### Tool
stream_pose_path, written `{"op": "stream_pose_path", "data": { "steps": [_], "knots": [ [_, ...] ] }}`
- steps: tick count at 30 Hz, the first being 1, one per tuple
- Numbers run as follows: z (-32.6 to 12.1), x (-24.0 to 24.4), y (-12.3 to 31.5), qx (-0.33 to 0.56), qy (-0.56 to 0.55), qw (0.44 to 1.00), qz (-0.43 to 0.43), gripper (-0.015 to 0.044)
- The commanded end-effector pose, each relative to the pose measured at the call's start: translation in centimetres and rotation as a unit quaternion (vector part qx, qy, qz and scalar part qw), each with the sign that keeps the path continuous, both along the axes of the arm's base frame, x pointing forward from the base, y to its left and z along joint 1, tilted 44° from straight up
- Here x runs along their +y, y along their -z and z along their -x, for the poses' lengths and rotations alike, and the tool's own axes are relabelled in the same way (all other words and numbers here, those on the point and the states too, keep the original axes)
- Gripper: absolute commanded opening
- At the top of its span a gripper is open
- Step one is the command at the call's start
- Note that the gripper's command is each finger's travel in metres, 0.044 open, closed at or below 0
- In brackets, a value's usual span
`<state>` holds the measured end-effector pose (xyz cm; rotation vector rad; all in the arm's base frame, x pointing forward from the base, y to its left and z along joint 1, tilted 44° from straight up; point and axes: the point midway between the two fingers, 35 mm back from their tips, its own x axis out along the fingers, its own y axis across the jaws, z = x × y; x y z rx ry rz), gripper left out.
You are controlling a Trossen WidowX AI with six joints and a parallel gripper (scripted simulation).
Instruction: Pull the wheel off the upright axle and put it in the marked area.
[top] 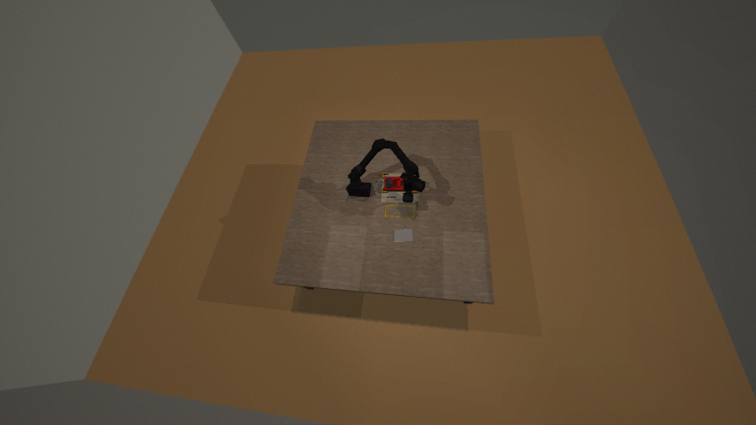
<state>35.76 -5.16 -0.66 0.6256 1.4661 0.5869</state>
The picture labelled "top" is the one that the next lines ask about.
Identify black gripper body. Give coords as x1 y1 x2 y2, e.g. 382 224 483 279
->
403 184 413 203

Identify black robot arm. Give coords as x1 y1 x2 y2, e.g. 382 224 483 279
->
347 139 425 193

